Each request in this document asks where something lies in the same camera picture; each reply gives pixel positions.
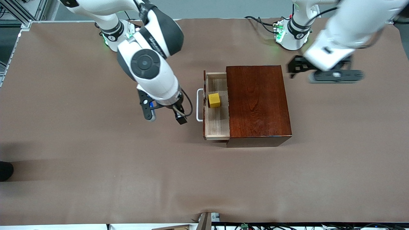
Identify yellow block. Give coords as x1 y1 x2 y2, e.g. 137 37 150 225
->
208 93 221 108

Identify light wood drawer white handle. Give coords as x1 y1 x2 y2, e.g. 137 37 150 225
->
196 70 231 141

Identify dark brown wooden cabinet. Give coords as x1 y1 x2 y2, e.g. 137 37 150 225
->
226 65 293 148

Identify brown table cover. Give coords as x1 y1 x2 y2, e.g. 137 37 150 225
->
0 14 409 226

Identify black rounded object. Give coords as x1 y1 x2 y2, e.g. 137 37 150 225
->
0 161 14 182

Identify black left arm base cables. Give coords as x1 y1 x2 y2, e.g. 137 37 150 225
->
244 15 283 34

